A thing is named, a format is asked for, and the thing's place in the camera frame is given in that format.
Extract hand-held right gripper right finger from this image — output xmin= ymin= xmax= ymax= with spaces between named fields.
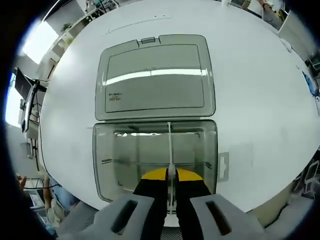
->
xmin=174 ymin=167 xmax=266 ymax=240

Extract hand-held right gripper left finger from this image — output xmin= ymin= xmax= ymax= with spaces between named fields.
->
xmin=92 ymin=167 xmax=169 ymax=240

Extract grey transparent guide fixture box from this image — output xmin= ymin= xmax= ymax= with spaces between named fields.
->
xmin=91 ymin=34 xmax=219 ymax=204

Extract grey mesh office chair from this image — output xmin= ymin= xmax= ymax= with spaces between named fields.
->
xmin=56 ymin=197 xmax=296 ymax=240

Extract white swivel office chair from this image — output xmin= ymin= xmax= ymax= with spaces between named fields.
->
xmin=299 ymin=159 xmax=320 ymax=198

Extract blue cloth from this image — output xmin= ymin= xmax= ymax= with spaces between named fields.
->
xmin=301 ymin=71 xmax=320 ymax=97

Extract black monitor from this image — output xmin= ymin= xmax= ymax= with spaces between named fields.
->
xmin=14 ymin=67 xmax=35 ymax=101

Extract white panel board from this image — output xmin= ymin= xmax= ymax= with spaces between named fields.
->
xmin=277 ymin=9 xmax=301 ymax=39

